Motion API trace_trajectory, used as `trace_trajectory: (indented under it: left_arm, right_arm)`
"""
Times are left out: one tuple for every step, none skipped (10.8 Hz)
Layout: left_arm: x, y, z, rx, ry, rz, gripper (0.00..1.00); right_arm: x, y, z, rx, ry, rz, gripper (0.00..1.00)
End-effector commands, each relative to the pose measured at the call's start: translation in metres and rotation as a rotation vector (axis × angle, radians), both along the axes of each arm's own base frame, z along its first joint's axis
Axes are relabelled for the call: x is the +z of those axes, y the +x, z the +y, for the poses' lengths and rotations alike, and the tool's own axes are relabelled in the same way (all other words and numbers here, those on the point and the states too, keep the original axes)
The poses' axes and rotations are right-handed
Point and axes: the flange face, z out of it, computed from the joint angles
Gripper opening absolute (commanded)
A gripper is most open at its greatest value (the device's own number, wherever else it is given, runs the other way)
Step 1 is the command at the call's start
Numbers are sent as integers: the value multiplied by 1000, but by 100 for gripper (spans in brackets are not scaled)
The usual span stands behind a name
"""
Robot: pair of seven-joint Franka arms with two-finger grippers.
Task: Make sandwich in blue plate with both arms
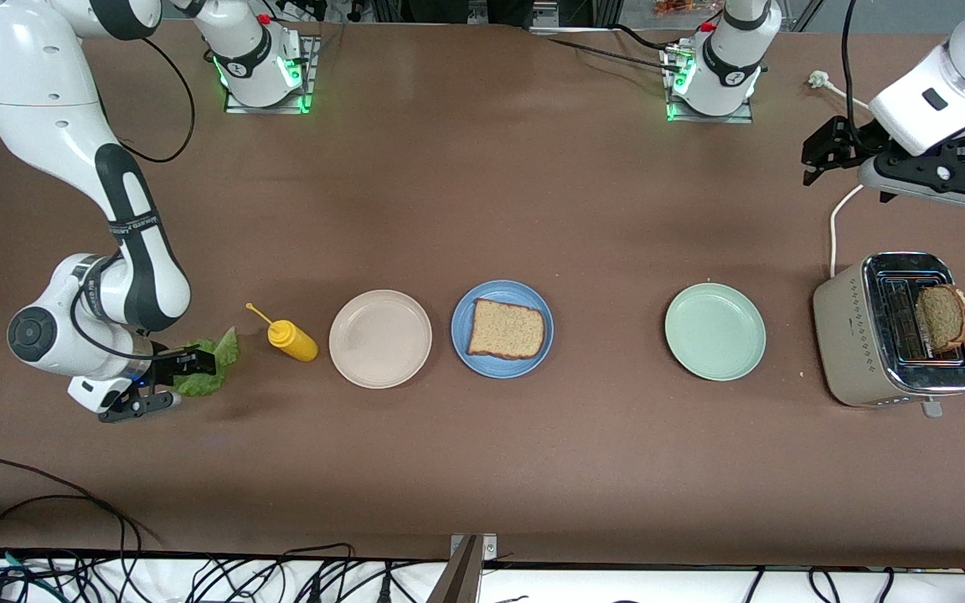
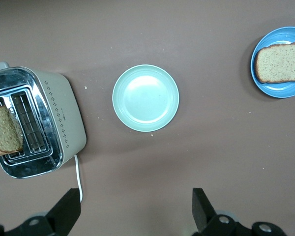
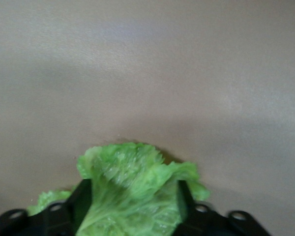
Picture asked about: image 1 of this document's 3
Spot grey aluminium bar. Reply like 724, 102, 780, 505
426, 536, 483, 603

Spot beige plate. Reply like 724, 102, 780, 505
328, 289, 433, 389

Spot black base cable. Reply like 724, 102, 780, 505
529, 23, 684, 72

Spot white toaster power cable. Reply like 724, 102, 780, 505
808, 70, 899, 279

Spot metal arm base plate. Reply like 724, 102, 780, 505
224, 33, 317, 115
664, 42, 756, 125

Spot brown bread slice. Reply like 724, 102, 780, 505
467, 297, 547, 361
916, 284, 965, 353

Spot metal table edge bracket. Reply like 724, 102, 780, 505
450, 533, 498, 562

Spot blue plate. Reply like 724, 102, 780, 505
451, 279, 555, 379

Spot yellow mustard squeeze bottle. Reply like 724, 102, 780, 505
245, 302, 319, 363

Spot green lettuce leaf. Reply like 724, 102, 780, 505
171, 327, 241, 398

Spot orange packaged item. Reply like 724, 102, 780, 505
653, 0, 723, 18

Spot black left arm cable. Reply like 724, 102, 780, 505
841, 0, 869, 156

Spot green plate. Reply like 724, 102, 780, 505
664, 282, 767, 382

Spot tangled black cables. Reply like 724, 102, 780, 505
0, 523, 965, 603

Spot silver beige toaster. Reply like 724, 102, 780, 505
813, 251, 965, 420

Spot long black table cable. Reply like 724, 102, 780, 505
0, 494, 127, 558
0, 456, 148, 558

